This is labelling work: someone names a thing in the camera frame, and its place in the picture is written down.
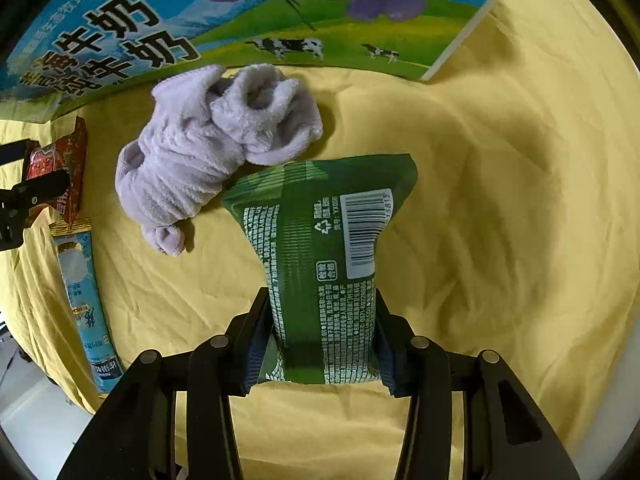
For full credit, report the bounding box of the light blue long packet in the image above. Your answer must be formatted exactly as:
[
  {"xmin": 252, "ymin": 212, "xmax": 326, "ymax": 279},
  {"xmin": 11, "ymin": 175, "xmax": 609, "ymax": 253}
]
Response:
[{"xmin": 49, "ymin": 220, "xmax": 124, "ymax": 394}]

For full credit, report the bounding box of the lilac fluffy towel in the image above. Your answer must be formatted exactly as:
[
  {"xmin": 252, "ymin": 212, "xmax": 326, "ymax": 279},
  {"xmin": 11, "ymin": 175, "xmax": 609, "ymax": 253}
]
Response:
[{"xmin": 115, "ymin": 64, "xmax": 323, "ymax": 257}]

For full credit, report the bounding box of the cardboard box with milk print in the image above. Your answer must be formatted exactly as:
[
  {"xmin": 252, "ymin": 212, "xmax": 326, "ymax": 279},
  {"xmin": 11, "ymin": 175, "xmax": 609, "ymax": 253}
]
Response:
[{"xmin": 1, "ymin": 0, "xmax": 496, "ymax": 122}]

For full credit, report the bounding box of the green snack packet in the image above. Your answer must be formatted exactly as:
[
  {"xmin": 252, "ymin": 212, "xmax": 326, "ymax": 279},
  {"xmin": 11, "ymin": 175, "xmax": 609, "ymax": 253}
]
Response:
[{"xmin": 222, "ymin": 154, "xmax": 418, "ymax": 385}]

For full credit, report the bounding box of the red snack packet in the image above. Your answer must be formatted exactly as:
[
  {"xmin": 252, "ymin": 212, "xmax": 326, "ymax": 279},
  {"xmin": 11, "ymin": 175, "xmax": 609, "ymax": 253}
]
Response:
[{"xmin": 23, "ymin": 117, "xmax": 88, "ymax": 226}]

